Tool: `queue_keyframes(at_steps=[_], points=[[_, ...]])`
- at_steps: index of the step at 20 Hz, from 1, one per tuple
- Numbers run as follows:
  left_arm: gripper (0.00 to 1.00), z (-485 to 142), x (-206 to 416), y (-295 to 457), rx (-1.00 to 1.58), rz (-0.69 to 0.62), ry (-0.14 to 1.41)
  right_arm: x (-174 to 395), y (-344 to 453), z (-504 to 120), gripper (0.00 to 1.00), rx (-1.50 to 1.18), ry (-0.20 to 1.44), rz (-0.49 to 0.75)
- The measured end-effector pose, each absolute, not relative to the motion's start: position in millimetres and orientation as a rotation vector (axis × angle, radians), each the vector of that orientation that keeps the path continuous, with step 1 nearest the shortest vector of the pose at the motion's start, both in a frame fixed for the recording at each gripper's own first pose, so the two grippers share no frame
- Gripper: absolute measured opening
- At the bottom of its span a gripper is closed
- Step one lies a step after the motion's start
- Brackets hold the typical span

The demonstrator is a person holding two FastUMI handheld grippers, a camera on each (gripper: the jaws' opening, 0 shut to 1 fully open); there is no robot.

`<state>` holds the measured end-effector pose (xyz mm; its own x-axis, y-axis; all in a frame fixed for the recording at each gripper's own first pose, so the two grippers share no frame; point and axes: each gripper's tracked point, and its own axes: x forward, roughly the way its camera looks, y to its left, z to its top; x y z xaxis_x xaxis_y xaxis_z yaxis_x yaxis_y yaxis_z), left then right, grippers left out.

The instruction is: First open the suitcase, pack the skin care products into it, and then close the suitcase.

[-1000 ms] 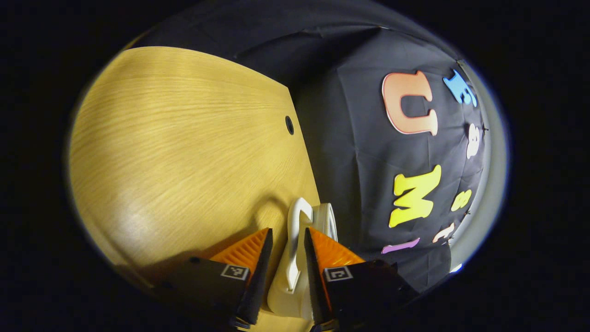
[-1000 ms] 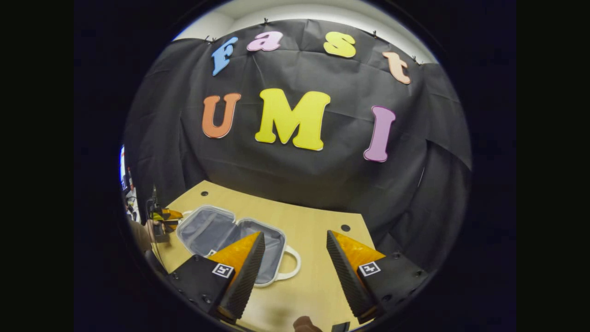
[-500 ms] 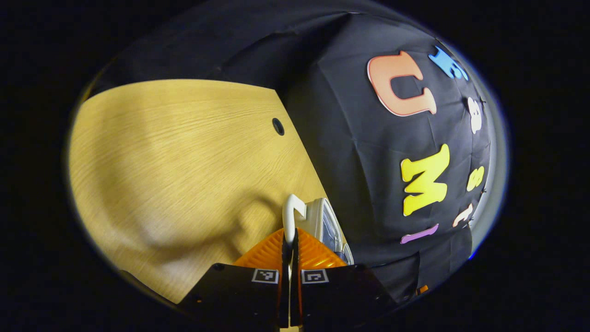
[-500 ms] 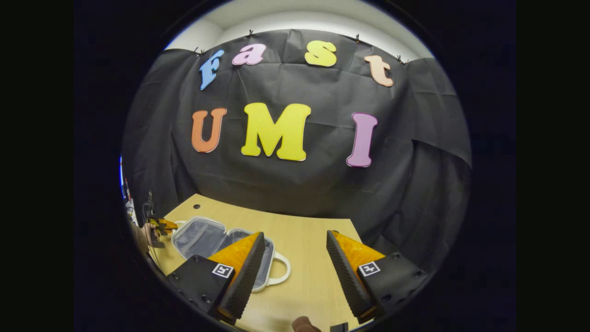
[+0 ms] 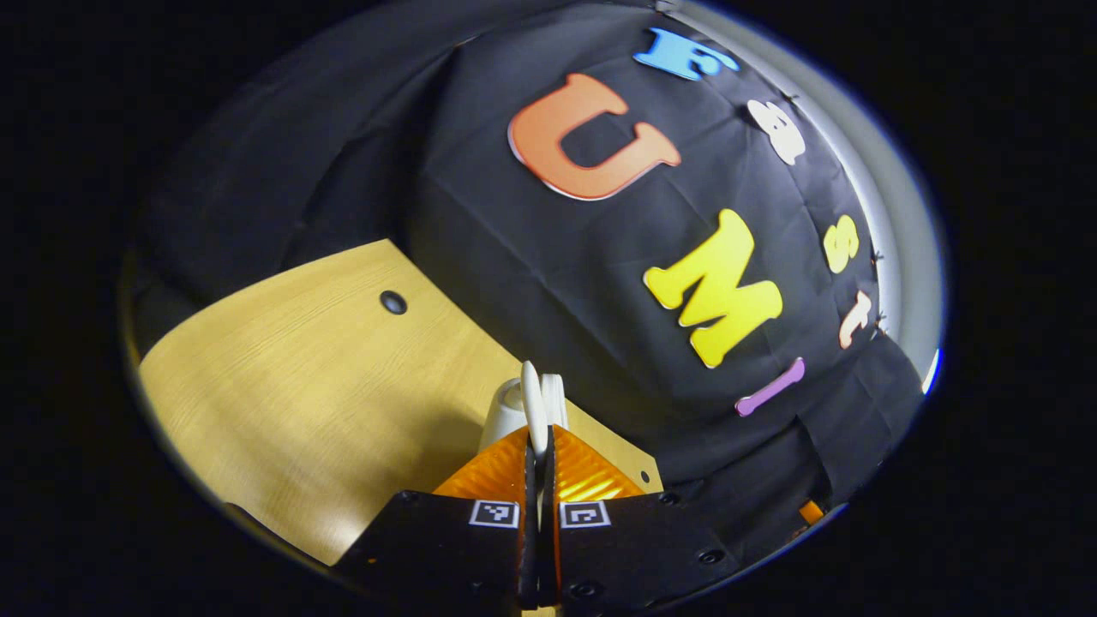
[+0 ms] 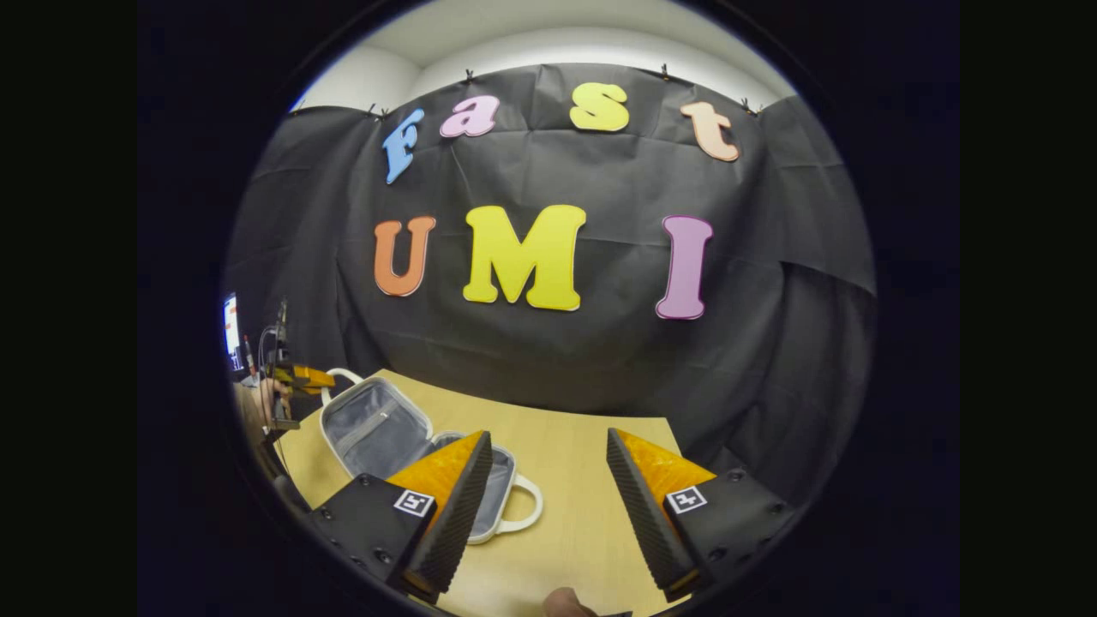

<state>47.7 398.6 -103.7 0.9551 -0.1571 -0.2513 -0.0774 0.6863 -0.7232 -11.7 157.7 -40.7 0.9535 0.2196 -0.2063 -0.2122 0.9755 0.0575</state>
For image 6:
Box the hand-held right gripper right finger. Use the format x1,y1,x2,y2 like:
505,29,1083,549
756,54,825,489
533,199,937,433
607,428,802,602

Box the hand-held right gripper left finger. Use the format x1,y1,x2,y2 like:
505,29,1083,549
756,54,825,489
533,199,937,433
307,430,495,606

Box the white suitcase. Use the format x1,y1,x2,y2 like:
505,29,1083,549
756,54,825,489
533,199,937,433
320,368,544,546

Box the computer monitor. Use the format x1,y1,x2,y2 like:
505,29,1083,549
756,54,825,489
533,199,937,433
222,293,243,372

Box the black backdrop cloth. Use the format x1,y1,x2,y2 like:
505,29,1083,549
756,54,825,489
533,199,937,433
225,62,879,506

